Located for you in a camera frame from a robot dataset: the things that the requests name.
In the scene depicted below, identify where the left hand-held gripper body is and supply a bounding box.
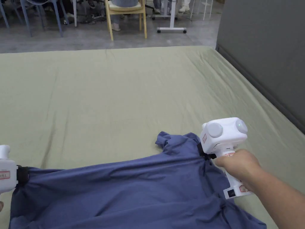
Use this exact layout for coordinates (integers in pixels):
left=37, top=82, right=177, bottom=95
left=0, top=145, right=29, bottom=193

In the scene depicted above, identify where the dark blue shirt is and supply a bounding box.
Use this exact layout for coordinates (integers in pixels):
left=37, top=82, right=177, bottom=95
left=9, top=131, right=267, bottom=229

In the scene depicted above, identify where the person's right forearm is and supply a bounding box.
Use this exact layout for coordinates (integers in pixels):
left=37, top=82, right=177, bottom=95
left=242, top=164, right=305, bottom=229

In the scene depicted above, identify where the blue plastic chair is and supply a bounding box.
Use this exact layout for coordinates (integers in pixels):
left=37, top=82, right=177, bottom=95
left=19, top=0, right=64, bottom=38
left=0, top=0, right=10, bottom=28

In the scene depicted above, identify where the person's right hand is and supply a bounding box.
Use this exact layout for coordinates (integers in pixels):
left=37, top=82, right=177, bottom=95
left=215, top=149, right=263, bottom=189

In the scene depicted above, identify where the bed with pale green sheet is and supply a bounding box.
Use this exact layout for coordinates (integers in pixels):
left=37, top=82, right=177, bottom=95
left=0, top=46, right=305, bottom=229

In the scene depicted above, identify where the white table on wheels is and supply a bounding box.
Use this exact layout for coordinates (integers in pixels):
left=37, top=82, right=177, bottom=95
left=151, top=0, right=187, bottom=34

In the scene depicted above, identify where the group of people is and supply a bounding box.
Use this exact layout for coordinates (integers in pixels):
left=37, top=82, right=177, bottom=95
left=43, top=0, right=106, bottom=25

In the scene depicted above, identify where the yellow wooden chair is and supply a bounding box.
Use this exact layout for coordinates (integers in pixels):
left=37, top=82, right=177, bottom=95
left=105, top=0, right=147, bottom=41

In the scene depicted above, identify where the white metal stand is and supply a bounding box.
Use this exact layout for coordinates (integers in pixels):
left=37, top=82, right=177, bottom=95
left=190, top=0, right=214, bottom=22

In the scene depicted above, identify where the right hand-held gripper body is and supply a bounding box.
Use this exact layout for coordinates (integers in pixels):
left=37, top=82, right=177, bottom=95
left=197, top=117, right=255, bottom=199

